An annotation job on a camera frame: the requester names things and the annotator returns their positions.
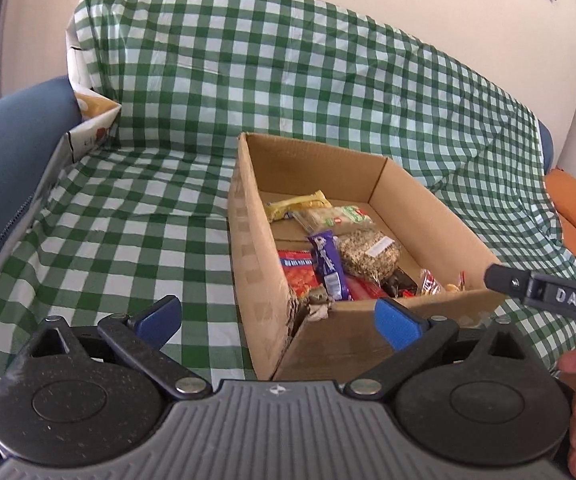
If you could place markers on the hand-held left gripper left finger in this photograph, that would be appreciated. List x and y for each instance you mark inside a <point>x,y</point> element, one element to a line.
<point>160,317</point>

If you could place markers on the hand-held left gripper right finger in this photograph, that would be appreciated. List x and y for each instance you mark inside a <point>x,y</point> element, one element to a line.
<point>397,322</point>

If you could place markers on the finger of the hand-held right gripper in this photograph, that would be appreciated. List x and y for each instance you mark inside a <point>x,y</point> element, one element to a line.
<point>507,282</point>

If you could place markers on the dark brown chocolate packet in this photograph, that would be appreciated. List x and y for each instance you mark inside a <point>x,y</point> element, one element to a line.
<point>400,280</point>

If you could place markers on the small red packet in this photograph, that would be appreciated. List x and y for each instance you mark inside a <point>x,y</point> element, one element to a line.
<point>365,287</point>

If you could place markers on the red-ended clear peanut packet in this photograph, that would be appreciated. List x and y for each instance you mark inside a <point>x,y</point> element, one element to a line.
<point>430,282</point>

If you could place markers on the cardboard box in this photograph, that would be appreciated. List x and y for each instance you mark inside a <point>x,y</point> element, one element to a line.
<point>347,345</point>

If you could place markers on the clear bag of peanuts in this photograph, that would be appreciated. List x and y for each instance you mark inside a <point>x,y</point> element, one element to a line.
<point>367,255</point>

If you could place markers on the purple candy packet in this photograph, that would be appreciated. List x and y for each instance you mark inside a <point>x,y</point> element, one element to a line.
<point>329,260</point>

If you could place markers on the red snack packet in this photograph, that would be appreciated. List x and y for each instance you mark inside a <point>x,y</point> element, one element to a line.
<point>298,275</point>

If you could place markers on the clear green-label cracker packet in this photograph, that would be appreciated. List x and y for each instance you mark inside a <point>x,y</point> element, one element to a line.
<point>338,217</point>

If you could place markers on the yellow snack bar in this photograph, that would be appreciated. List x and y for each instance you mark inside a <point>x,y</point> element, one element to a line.
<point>293,206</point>

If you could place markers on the white and yellow paper bag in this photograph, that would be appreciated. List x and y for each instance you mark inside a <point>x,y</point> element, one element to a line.
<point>93,135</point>

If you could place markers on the green checked cloth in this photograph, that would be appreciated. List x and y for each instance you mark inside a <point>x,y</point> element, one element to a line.
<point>268,60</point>

